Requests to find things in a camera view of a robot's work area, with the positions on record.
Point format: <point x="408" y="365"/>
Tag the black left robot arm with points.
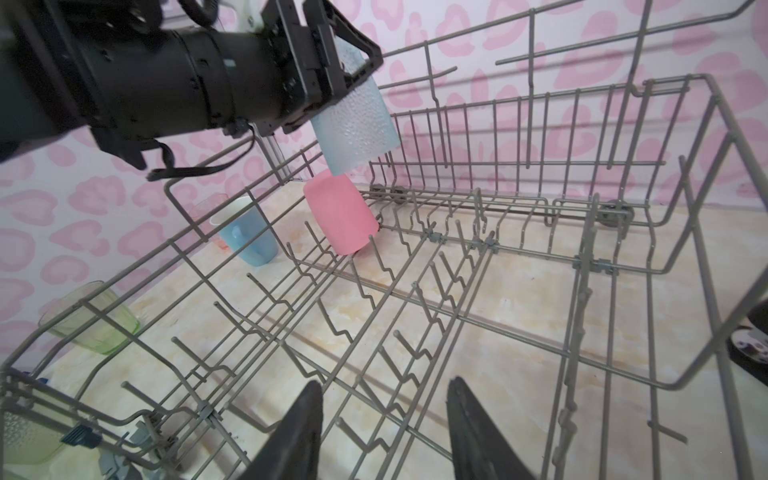
<point x="114" y="67"/>

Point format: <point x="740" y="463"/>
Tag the transparent pink cup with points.
<point x="203" y="208"/>

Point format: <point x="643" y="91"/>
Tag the pink plastic cup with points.
<point x="340" y="211"/>

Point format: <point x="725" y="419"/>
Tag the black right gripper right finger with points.
<point x="479" y="450"/>

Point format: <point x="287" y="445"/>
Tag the blue handled white mug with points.
<point x="244" y="229"/>

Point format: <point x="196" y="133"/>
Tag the grey wire dish rack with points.
<point x="575" y="222"/>

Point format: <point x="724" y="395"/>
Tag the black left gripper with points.
<point x="301" y="48"/>

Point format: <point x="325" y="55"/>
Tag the teal textured plastic cup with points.
<point x="355" y="130"/>

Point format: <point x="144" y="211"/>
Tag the pale green cup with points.
<point x="100" y="337"/>

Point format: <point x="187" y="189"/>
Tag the light green textured cup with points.
<point x="27" y="442"/>

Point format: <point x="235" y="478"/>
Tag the black stapler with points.
<point x="747" y="345"/>

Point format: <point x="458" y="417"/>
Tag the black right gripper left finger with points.
<point x="292" y="451"/>

